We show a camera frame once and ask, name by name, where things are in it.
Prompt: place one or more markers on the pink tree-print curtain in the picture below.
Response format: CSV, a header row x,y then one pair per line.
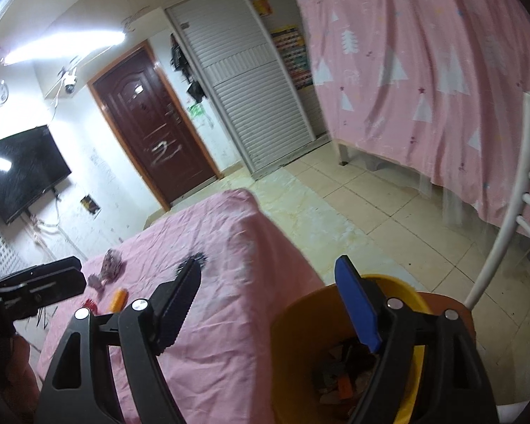
x,y
433,85

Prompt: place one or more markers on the yellow wall sticker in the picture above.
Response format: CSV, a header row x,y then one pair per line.
x,y
262,7

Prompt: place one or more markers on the white louvered wardrobe door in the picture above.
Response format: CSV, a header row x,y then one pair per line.
x,y
244,76

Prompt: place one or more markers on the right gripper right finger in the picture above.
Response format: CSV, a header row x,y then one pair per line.
x,y
453,386

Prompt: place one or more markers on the crumpled silver dotted wrapper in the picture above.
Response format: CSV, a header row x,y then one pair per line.
x,y
111,268

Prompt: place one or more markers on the fluorescent ceiling light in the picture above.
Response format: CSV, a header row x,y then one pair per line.
x,y
68,44

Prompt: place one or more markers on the white security camera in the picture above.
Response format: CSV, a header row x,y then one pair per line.
x,y
69,81

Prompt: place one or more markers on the white metal chair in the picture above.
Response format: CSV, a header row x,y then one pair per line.
x,y
519,200

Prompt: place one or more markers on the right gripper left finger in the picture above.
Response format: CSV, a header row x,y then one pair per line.
x,y
80,388

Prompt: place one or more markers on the colourful wall chart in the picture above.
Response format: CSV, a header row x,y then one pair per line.
x,y
291,47

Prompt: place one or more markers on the black hanging bag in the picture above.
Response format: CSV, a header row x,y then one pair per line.
x,y
195,90

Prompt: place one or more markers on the dark red wooden door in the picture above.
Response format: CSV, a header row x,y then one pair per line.
x,y
150,124

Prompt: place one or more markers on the pink bed sheet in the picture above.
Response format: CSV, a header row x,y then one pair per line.
x,y
219,369

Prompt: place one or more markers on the black wall television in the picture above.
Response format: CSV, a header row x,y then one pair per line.
x,y
30,165

